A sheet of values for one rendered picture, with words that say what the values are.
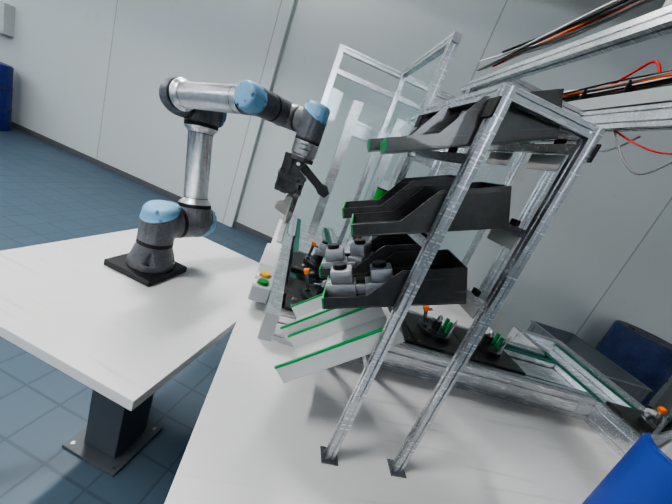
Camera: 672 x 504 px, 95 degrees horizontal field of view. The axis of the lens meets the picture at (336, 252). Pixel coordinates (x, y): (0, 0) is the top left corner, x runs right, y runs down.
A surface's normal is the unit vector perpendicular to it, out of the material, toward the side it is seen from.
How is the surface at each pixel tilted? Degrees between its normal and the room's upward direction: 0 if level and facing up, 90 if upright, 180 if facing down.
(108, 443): 90
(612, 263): 90
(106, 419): 90
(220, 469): 0
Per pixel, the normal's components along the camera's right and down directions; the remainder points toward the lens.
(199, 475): 0.35, -0.89
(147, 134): -0.24, 0.21
